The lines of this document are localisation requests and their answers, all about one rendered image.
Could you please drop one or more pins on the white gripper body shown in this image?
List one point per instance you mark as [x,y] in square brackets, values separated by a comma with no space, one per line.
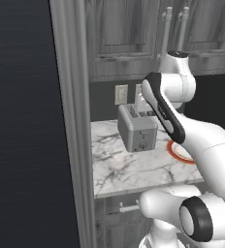
[142,103]

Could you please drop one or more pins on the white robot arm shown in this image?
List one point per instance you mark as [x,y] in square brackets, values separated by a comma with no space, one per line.
[214,151]

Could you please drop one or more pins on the grey base cupboard door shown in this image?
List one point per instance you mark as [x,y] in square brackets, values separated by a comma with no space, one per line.
[124,235]

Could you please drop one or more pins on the grey toaster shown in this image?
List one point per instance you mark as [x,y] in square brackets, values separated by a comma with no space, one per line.
[137,134]

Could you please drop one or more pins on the orange rimmed white plate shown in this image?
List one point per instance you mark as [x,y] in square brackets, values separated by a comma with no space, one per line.
[174,151]

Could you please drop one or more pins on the grey tall cupboard side panel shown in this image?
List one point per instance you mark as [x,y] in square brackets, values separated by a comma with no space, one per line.
[74,129]

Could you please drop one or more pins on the grey drawer front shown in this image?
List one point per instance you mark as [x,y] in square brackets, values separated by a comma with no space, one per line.
[108,206]

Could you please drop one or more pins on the tall black appliance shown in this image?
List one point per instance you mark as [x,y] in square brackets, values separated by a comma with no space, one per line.
[20,129]

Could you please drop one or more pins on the beige wall socket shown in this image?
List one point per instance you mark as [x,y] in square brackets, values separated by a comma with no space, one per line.
[121,94]
[138,89]

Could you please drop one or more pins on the grey wall cupboard door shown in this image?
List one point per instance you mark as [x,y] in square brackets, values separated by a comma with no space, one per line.
[124,32]
[211,29]

